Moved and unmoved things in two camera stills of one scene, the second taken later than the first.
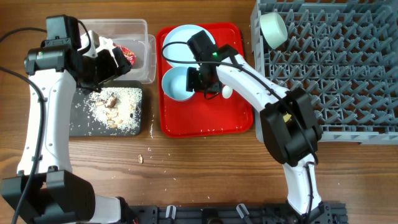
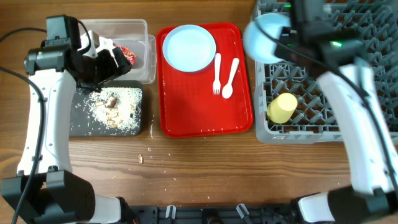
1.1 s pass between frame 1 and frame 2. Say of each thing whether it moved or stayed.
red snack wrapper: stayed
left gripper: stayed
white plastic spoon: stayed
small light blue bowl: moved
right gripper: moved
